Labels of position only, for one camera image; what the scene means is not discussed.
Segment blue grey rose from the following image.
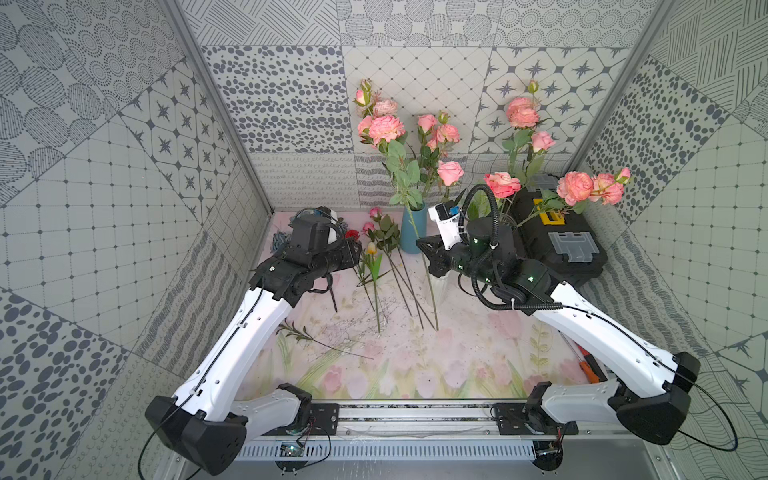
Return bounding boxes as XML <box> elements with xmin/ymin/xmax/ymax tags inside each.
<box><xmin>269</xmin><ymin>212</ymin><xmax>296</xmax><ymax>254</ymax></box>

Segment black toolbox yellow label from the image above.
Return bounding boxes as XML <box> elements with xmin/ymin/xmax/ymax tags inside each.
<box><xmin>518</xmin><ymin>212</ymin><xmax>608</xmax><ymax>287</ymax></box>

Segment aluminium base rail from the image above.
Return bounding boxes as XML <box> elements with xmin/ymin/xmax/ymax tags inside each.
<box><xmin>263</xmin><ymin>399</ymin><xmax>637</xmax><ymax>440</ymax></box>

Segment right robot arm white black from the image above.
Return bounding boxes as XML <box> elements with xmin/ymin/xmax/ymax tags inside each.
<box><xmin>416</xmin><ymin>200</ymin><xmax>700</xmax><ymax>445</ymax></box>

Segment pink carnation spray stem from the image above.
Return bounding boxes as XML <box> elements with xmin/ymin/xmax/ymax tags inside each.
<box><xmin>360</xmin><ymin>79</ymin><xmax>398</xmax><ymax>118</ymax></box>

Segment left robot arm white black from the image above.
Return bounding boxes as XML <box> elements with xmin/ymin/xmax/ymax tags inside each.
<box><xmin>145</xmin><ymin>207</ymin><xmax>362</xmax><ymax>475</ymax></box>

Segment magenta rosebud stem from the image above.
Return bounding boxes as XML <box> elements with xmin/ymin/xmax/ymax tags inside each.
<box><xmin>363</xmin><ymin>207</ymin><xmax>435</xmax><ymax>327</ymax></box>

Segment red orange pliers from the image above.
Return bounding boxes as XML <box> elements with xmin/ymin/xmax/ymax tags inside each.
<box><xmin>566</xmin><ymin>338</ymin><xmax>608</xmax><ymax>384</ymax></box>

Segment tall blue ceramic vase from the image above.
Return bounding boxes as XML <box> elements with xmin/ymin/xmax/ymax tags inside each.
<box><xmin>400</xmin><ymin>207</ymin><xmax>427</xmax><ymax>254</ymax></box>

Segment red carnation stem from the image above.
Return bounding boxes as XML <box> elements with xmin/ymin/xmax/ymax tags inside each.
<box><xmin>344</xmin><ymin>230</ymin><xmax>378</xmax><ymax>312</ymax></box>

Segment large pink peony spray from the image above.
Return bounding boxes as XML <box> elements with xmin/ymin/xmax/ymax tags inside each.
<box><xmin>503</xmin><ymin>80</ymin><xmax>541</xmax><ymax>186</ymax></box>

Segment pink rose single stem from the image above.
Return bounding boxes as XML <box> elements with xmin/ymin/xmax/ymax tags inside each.
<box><xmin>416</xmin><ymin>114</ymin><xmax>439</xmax><ymax>199</ymax></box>

